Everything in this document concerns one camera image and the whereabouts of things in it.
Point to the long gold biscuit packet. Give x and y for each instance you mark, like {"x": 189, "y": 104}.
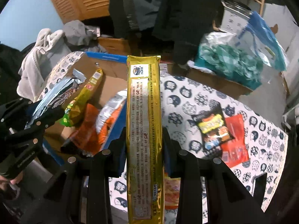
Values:
{"x": 143, "y": 121}

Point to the black hanging coat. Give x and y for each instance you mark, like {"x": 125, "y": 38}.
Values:
{"x": 186, "y": 16}

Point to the silver wafer bar packet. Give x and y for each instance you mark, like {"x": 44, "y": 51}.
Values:
{"x": 58, "y": 91}

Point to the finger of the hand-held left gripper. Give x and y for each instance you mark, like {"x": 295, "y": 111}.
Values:
{"x": 14, "y": 112}
{"x": 50, "y": 119}

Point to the grey cloth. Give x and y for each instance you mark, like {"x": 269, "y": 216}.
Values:
{"x": 77, "y": 31}

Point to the white fleece robe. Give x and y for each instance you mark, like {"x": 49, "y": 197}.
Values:
{"x": 35, "y": 63}

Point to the dark cloth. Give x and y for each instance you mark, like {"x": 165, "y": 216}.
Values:
{"x": 9, "y": 70}

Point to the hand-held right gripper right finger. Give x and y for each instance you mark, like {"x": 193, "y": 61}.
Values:
{"x": 167, "y": 154}

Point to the person's left hand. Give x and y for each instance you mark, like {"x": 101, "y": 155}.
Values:
{"x": 14, "y": 180}

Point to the wooden louvred cabinet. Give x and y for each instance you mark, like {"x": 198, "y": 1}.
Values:
{"x": 81, "y": 0}

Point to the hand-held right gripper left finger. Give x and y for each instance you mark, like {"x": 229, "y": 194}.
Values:
{"x": 121, "y": 158}

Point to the dark hanging jacket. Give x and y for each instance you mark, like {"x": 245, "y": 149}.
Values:
{"x": 116, "y": 9}

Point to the small orange snack packet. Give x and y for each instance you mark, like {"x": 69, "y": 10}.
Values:
{"x": 171, "y": 191}

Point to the grey hanging jacket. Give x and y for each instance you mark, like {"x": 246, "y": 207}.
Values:
{"x": 142, "y": 9}

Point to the white storage box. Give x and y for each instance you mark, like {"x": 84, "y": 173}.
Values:
{"x": 231, "y": 18}

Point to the long yellow snack packet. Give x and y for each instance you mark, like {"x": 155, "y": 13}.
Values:
{"x": 86, "y": 95}

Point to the red packet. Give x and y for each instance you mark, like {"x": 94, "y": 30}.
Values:
{"x": 236, "y": 149}

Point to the white plastic bag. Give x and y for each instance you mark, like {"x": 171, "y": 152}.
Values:
{"x": 219, "y": 38}

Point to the blue cardboard box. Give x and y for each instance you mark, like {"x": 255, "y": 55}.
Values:
{"x": 112, "y": 79}

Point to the blue plastic bag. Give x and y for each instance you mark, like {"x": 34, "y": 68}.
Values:
{"x": 261, "y": 39}

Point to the silver and orange chip packet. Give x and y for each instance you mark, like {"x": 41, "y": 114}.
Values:
{"x": 112, "y": 112}

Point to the metal shoe rack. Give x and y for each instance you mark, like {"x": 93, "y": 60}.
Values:
{"x": 290, "y": 112}

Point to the large brown cardboard box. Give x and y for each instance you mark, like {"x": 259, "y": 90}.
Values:
{"x": 217, "y": 79}

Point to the black snack packet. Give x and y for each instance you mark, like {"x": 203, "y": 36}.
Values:
{"x": 212, "y": 126}

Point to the cat print tablecloth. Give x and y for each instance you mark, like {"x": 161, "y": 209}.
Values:
{"x": 186, "y": 93}

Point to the orange snack bag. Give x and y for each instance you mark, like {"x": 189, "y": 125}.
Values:
{"x": 88, "y": 126}

